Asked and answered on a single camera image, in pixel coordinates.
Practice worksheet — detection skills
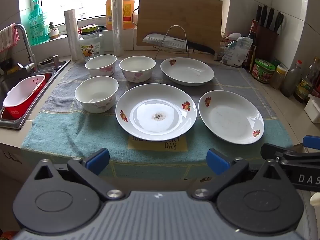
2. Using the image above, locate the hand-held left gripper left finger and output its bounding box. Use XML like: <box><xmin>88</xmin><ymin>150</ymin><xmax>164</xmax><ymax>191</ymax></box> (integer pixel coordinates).
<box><xmin>34</xmin><ymin>148</ymin><xmax>125</xmax><ymax>202</ymax></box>

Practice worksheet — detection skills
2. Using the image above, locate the steel knob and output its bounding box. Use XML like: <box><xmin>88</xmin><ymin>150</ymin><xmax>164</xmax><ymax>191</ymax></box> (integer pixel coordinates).
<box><xmin>51</xmin><ymin>54</ymin><xmax>62</xmax><ymax>68</ymax></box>

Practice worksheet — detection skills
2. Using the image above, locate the grey bottle with red cap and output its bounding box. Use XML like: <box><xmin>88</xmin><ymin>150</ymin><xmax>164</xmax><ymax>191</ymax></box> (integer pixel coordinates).
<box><xmin>281</xmin><ymin>60</ymin><xmax>302</xmax><ymax>97</ymax></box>

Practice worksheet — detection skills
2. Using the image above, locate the small potted plant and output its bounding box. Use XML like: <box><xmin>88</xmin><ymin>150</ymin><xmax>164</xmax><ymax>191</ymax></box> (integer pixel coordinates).
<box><xmin>49</xmin><ymin>21</ymin><xmax>60</xmax><ymax>40</ymax></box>

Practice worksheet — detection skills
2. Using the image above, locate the dark soy sauce bottle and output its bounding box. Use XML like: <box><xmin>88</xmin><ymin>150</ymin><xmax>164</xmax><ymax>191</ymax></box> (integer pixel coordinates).
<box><xmin>246</xmin><ymin>19</ymin><xmax>259</xmax><ymax>69</ymax></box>

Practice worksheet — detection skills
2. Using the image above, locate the red plastic basin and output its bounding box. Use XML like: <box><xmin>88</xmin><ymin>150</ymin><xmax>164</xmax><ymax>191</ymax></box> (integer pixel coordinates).
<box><xmin>4</xmin><ymin>80</ymin><xmax>47</xmax><ymax>120</ymax></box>

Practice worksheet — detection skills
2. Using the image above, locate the white plastic bag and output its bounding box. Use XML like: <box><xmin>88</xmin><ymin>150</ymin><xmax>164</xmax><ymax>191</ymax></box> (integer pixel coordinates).
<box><xmin>220</xmin><ymin>36</ymin><xmax>253</xmax><ymax>67</ymax></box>

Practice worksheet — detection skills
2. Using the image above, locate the yellow lid spice jar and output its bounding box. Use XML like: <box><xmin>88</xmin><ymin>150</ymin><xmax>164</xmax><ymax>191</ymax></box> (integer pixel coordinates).
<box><xmin>270</xmin><ymin>65</ymin><xmax>287</xmax><ymax>90</ymax></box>

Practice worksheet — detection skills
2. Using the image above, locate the white bowl with pink flowers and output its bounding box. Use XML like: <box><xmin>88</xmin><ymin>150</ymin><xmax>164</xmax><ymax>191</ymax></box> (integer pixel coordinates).
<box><xmin>85</xmin><ymin>54</ymin><xmax>117</xmax><ymax>77</ymax></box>
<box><xmin>119</xmin><ymin>56</ymin><xmax>156</xmax><ymax>83</ymax></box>
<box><xmin>74</xmin><ymin>76</ymin><xmax>119</xmax><ymax>113</ymax></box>

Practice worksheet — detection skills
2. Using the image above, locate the glass jar with yellow lid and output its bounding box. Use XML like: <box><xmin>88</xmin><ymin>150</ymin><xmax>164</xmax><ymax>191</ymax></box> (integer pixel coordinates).
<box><xmin>79</xmin><ymin>25</ymin><xmax>104</xmax><ymax>61</ymax></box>

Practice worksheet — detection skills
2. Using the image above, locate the red white bag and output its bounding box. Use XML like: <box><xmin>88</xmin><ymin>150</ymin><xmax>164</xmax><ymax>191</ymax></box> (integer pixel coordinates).
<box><xmin>220</xmin><ymin>33</ymin><xmax>242</xmax><ymax>48</ymax></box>

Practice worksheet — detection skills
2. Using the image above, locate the dark glass bottle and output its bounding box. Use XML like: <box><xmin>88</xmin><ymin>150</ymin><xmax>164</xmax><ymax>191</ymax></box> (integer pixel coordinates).
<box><xmin>294</xmin><ymin>56</ymin><xmax>320</xmax><ymax>103</ymax></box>

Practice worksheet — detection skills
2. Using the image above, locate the short plastic wrap roll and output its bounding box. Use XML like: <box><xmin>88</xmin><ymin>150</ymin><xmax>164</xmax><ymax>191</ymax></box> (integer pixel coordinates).
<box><xmin>64</xmin><ymin>9</ymin><xmax>84</xmax><ymax>62</ymax></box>

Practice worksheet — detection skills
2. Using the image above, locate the person's right hand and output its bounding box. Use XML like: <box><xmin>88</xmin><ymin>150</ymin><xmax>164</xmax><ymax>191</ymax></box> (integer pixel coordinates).
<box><xmin>309</xmin><ymin>192</ymin><xmax>320</xmax><ymax>207</ymax></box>

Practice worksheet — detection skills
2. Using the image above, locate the steel wire rack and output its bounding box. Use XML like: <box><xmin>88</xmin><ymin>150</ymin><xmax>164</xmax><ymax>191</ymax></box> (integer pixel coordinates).
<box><xmin>155</xmin><ymin>25</ymin><xmax>198</xmax><ymax>59</ymax></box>

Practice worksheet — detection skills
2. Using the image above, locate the white plate with red flowers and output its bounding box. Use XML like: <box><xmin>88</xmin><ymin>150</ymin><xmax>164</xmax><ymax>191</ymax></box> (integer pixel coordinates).
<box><xmin>198</xmin><ymin>90</ymin><xmax>265</xmax><ymax>145</ymax></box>
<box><xmin>160</xmin><ymin>57</ymin><xmax>215</xmax><ymax>87</ymax></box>
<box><xmin>115</xmin><ymin>83</ymin><xmax>197</xmax><ymax>142</ymax></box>

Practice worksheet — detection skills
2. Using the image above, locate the tall plastic wrap roll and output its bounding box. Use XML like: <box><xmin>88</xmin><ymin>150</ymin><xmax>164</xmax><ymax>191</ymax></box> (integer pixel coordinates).
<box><xmin>111</xmin><ymin>0</ymin><xmax>125</xmax><ymax>57</ymax></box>

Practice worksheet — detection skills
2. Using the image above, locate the pink dish cloth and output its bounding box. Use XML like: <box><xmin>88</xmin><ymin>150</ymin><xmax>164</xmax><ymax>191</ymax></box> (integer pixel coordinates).
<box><xmin>0</xmin><ymin>23</ymin><xmax>20</xmax><ymax>53</ymax></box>

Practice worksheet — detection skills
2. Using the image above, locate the bamboo cutting board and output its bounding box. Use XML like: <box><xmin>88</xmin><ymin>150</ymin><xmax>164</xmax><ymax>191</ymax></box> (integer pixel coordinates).
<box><xmin>136</xmin><ymin>0</ymin><xmax>223</xmax><ymax>53</ymax></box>

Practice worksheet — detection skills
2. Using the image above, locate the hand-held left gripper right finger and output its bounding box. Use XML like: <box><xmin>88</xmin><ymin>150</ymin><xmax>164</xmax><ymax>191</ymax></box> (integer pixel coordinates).
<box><xmin>192</xmin><ymin>149</ymin><xmax>284</xmax><ymax>202</ymax></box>

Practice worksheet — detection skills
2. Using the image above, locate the white strainer basket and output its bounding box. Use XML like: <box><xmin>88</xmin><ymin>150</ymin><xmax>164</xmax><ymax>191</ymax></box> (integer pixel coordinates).
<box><xmin>3</xmin><ymin>75</ymin><xmax>46</xmax><ymax>108</ymax></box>

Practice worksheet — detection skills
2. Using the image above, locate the steel faucet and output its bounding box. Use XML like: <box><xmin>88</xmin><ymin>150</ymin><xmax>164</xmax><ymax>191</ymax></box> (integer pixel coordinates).
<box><xmin>14</xmin><ymin>24</ymin><xmax>39</xmax><ymax>73</ymax></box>

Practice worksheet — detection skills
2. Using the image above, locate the grey teal checked cloth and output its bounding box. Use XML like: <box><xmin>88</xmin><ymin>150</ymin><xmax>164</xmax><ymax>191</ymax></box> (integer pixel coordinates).
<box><xmin>21</xmin><ymin>59</ymin><xmax>294</xmax><ymax>180</ymax></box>

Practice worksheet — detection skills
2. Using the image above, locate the brown knife block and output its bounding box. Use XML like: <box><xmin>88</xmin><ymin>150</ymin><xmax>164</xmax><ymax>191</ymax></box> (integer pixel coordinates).
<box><xmin>255</xmin><ymin>24</ymin><xmax>279</xmax><ymax>68</ymax></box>

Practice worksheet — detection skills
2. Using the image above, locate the orange cooking oil bottle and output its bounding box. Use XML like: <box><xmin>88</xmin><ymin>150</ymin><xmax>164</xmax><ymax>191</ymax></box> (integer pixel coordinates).
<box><xmin>105</xmin><ymin>0</ymin><xmax>135</xmax><ymax>30</ymax></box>

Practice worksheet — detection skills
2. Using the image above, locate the steel kitchen knife black handle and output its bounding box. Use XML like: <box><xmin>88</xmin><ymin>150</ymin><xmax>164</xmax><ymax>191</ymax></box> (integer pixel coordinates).
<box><xmin>142</xmin><ymin>33</ymin><xmax>216</xmax><ymax>55</ymax></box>

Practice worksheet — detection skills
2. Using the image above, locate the green dish soap bottle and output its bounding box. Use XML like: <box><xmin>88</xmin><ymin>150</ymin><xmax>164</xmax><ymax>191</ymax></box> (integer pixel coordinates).
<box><xmin>28</xmin><ymin>0</ymin><xmax>50</xmax><ymax>46</ymax></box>

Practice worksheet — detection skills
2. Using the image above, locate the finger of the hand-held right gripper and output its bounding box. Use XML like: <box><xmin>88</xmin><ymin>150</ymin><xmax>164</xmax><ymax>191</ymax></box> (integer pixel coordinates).
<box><xmin>260</xmin><ymin>143</ymin><xmax>320</xmax><ymax>165</ymax></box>
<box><xmin>303</xmin><ymin>135</ymin><xmax>320</xmax><ymax>151</ymax></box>

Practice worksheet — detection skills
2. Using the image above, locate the steel sink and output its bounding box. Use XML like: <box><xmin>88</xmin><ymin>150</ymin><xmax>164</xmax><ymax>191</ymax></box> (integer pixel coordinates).
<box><xmin>0</xmin><ymin>60</ymin><xmax>72</xmax><ymax>130</ymax></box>

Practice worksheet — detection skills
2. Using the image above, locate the white plastic box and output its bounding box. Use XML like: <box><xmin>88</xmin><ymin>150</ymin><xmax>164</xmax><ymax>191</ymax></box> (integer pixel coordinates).
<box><xmin>304</xmin><ymin>94</ymin><xmax>320</xmax><ymax>123</ymax></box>

